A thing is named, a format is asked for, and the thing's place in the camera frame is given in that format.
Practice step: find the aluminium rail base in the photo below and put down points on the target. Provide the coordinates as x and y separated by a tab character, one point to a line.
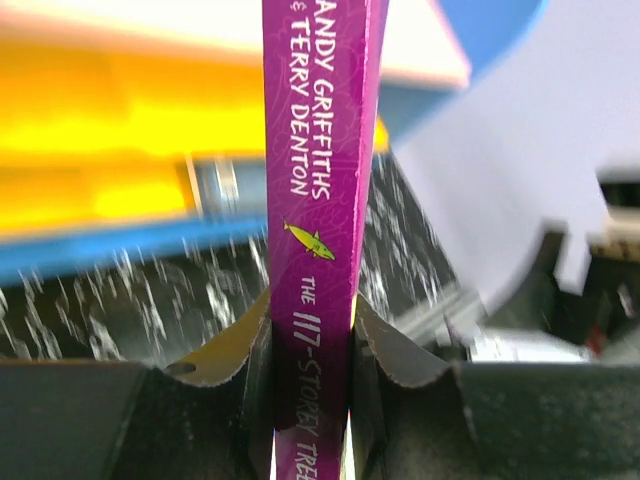
454	318

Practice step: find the Nineteen Eighty-Four grey-blue book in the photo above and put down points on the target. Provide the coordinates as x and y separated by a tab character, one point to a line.
228	186

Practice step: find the blue pink yellow bookshelf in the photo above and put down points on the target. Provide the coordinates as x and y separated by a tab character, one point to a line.
105	108

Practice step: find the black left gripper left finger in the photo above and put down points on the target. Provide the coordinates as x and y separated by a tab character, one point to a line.
207	416

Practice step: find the purple 117-Storey Treehouse book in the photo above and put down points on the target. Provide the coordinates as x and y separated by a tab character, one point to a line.
321	64

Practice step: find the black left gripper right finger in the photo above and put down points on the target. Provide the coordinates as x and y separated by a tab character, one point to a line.
416	416

